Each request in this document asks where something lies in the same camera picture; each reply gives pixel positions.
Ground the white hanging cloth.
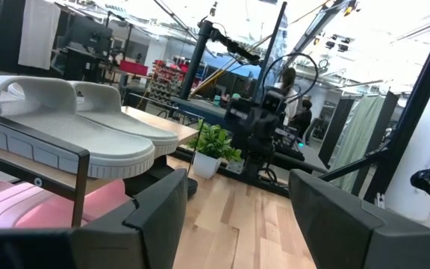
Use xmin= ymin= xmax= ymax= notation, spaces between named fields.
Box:
xmin=17 ymin=0 xmax=61 ymax=71

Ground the green plant in white pot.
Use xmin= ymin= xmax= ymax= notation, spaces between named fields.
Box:
xmin=187 ymin=120 xmax=243 ymax=180

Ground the black partition panel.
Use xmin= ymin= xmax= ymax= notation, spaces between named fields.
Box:
xmin=318 ymin=97 xmax=356 ymax=169

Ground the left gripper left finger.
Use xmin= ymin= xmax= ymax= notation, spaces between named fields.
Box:
xmin=0 ymin=167 xmax=189 ymax=269

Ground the backlit rainbow keyboard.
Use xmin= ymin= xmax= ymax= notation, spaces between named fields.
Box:
xmin=274 ymin=141 xmax=308 ymax=162

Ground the pale green curtain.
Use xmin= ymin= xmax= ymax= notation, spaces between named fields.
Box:
xmin=328 ymin=95 xmax=387 ymax=194

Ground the black desk pole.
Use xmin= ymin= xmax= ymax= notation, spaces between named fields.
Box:
xmin=179 ymin=20 xmax=261 ymax=100

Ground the black monitor screen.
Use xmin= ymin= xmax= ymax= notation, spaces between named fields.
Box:
xmin=65 ymin=16 xmax=113 ymax=55

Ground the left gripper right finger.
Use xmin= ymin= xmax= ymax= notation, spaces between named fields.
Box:
xmin=288 ymin=168 xmax=430 ymax=269

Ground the pink slide sandal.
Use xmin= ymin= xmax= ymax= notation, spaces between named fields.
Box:
xmin=0 ymin=179 xmax=132 ymax=229

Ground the grey slide sandal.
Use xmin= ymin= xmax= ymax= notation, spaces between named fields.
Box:
xmin=0 ymin=74 xmax=156 ymax=179
xmin=69 ymin=81 xmax=179 ymax=160

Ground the black aluminium rig frame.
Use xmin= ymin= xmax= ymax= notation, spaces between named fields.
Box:
xmin=169 ymin=0 xmax=430 ymax=205

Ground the person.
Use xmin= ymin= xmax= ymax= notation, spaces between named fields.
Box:
xmin=289 ymin=99 xmax=313 ymax=139
xmin=280 ymin=67 xmax=300 ymax=126

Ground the grey desk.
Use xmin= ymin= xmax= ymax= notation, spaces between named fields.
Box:
xmin=169 ymin=96 xmax=328 ymax=175

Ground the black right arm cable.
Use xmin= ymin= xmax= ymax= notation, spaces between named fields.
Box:
xmin=261 ymin=52 xmax=320 ymax=102

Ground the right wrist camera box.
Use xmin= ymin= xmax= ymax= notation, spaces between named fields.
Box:
xmin=263 ymin=89 xmax=287 ymax=113

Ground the wooden shelf with black frame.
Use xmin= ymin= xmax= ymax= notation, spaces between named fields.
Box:
xmin=0 ymin=93 xmax=205 ymax=229

